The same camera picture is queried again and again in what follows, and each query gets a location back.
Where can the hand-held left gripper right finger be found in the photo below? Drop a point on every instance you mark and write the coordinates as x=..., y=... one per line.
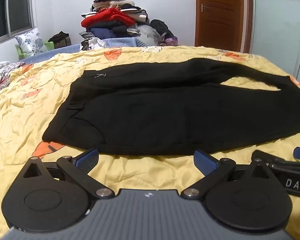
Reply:
x=204, y=162

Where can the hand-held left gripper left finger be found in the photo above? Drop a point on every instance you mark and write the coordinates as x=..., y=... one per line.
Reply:
x=88, y=159

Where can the black pants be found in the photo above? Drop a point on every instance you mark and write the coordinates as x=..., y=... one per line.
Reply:
x=165, y=110

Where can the yellow printed quilt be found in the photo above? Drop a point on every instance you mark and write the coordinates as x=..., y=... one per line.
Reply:
x=20, y=110

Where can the green basket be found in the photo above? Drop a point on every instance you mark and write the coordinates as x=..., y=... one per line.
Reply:
x=49, y=45

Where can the blue checked bedsheet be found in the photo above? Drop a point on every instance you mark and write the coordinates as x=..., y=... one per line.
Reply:
x=120, y=42

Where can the white printed blanket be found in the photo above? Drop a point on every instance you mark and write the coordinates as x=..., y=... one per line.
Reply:
x=0, y=75

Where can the dark clothes bundle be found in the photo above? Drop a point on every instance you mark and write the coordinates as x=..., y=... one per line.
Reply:
x=61, y=39

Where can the floral pillow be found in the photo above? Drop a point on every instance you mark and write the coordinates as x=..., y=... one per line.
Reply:
x=31, y=42

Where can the frosted glass wardrobe door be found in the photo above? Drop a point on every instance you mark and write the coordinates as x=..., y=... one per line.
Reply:
x=280, y=25

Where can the clear plastic bag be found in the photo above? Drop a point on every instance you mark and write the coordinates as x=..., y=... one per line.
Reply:
x=148, y=35

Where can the black bag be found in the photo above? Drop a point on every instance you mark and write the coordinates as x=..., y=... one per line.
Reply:
x=162, y=28

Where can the red knitted garment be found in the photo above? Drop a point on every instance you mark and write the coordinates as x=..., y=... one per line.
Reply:
x=107, y=17

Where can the pile of clothes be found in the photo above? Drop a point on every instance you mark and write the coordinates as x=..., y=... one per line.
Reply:
x=115, y=12

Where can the brown wooden door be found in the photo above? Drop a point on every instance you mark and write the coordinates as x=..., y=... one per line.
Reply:
x=222, y=12

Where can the aluminium frame window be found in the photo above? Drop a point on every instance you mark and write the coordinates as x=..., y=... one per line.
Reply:
x=12, y=10

